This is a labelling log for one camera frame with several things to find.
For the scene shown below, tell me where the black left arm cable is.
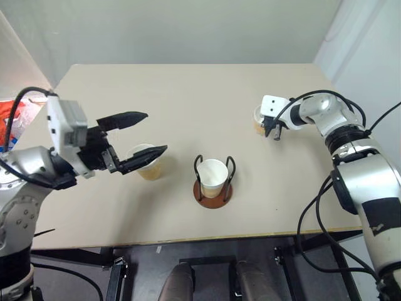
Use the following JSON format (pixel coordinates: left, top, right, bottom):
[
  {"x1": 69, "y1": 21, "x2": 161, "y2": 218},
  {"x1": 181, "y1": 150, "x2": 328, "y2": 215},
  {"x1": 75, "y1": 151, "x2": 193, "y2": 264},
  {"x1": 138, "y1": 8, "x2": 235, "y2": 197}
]
[{"x1": 3, "y1": 87, "x2": 54, "y2": 151}]

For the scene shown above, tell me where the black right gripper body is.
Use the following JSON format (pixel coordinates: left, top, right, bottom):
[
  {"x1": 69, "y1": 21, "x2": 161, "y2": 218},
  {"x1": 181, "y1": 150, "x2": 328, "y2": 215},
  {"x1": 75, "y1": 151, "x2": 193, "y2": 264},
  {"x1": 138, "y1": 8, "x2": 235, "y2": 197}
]
[{"x1": 263, "y1": 115, "x2": 284, "y2": 129}]

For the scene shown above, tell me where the orange white plastic bag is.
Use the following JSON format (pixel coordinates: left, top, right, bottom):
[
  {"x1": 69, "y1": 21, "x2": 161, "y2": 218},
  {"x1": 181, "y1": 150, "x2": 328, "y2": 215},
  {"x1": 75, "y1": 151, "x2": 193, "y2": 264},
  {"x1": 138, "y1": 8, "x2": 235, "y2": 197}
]
[{"x1": 0, "y1": 98, "x2": 42, "y2": 154}]

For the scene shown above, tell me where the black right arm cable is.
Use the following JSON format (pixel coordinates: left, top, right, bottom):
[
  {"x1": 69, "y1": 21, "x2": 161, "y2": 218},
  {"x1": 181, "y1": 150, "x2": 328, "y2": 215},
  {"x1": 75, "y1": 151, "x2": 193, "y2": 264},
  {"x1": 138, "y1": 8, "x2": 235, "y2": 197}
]
[{"x1": 274, "y1": 90, "x2": 401, "y2": 135}]

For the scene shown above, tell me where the black cable under table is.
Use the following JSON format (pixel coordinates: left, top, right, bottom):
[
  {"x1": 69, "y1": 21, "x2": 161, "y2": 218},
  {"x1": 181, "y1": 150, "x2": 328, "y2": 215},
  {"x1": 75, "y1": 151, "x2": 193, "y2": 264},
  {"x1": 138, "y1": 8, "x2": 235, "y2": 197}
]
[{"x1": 30, "y1": 263, "x2": 105, "y2": 301}]

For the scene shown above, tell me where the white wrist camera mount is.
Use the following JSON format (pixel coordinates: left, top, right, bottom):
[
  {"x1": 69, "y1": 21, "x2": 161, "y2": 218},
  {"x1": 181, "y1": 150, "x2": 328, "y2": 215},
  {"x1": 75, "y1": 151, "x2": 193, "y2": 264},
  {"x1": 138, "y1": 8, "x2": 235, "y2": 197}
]
[
  {"x1": 261, "y1": 94, "x2": 291, "y2": 119},
  {"x1": 46, "y1": 92, "x2": 96, "y2": 180}
]

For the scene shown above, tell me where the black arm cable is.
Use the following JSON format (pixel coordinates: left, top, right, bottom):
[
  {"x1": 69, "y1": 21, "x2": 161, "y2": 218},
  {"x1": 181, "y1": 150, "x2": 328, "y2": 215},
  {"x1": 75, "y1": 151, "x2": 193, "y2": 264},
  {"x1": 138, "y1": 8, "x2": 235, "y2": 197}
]
[
  {"x1": 274, "y1": 90, "x2": 401, "y2": 135},
  {"x1": 3, "y1": 87, "x2": 54, "y2": 151}
]

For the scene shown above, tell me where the white paper cup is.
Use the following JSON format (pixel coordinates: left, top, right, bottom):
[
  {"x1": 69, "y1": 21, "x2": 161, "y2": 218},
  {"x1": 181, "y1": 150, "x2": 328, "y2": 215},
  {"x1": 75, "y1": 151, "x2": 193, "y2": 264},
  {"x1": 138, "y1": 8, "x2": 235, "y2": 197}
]
[
  {"x1": 253, "y1": 104, "x2": 268, "y2": 136},
  {"x1": 197, "y1": 159, "x2": 229, "y2": 199}
]

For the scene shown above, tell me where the black wire cup holder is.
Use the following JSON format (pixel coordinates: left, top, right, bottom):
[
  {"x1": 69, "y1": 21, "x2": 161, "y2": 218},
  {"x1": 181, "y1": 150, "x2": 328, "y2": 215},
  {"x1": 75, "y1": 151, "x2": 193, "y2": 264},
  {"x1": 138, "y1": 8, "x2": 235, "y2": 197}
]
[{"x1": 192, "y1": 154, "x2": 237, "y2": 209}]

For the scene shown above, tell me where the black metal table frame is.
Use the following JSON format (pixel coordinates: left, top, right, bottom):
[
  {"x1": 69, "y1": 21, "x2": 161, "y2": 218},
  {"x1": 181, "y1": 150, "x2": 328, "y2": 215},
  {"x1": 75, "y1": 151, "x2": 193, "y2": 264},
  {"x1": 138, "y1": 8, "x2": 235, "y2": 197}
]
[{"x1": 30, "y1": 230, "x2": 365, "y2": 301}]

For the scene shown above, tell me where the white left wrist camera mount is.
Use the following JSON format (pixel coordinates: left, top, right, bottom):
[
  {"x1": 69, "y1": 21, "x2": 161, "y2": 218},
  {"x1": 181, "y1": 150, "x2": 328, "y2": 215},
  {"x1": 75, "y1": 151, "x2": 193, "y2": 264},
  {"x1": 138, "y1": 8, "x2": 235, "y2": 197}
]
[{"x1": 46, "y1": 92, "x2": 96, "y2": 180}]

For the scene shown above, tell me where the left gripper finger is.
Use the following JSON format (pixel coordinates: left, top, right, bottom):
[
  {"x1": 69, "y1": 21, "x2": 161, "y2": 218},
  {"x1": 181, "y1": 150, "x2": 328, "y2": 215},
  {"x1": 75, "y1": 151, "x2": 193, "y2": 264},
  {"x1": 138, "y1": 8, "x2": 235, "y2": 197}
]
[
  {"x1": 118, "y1": 145, "x2": 169, "y2": 176},
  {"x1": 95, "y1": 110, "x2": 150, "y2": 133}
]

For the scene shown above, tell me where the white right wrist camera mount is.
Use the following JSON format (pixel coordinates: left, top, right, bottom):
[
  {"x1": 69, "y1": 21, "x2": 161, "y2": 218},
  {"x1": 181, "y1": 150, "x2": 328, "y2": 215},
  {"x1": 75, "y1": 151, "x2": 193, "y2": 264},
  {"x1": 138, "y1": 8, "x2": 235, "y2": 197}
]
[{"x1": 261, "y1": 94, "x2": 291, "y2": 119}]

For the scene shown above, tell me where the dark rounded shape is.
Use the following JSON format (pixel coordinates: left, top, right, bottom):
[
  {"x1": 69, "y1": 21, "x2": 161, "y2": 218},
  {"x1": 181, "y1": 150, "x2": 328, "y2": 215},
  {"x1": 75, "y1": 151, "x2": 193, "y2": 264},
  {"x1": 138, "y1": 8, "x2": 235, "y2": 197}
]
[{"x1": 160, "y1": 261, "x2": 195, "y2": 301}]

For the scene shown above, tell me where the black hanging cable loop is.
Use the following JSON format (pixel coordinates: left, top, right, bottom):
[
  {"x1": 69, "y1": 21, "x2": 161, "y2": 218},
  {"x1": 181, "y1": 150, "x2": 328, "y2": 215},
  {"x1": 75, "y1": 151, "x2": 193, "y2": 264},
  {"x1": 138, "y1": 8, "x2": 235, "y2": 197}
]
[{"x1": 295, "y1": 173, "x2": 388, "y2": 301}]

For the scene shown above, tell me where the plastic cup with orange liquid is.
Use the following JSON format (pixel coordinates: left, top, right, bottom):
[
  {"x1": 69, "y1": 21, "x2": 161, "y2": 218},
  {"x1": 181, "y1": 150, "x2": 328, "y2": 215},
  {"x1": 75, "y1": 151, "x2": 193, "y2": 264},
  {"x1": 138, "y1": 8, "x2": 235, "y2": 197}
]
[{"x1": 125, "y1": 143, "x2": 166, "y2": 181}]

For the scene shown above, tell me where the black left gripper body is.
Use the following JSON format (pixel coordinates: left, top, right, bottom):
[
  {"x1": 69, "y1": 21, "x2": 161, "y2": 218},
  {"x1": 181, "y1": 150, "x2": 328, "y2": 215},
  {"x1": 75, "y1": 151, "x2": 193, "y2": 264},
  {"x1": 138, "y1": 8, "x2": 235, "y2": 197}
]
[{"x1": 76, "y1": 124, "x2": 122, "y2": 174}]

